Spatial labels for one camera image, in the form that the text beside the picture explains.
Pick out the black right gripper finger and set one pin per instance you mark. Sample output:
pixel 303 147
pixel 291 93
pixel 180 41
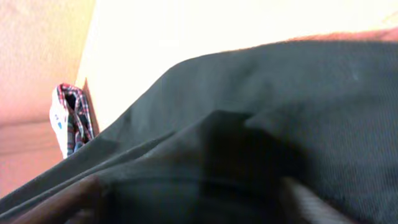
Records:
pixel 302 206

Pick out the black garment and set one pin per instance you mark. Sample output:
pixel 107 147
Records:
pixel 212 138

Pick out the plaid folded cloth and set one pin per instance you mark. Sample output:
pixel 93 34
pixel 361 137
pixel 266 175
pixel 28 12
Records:
pixel 70 118

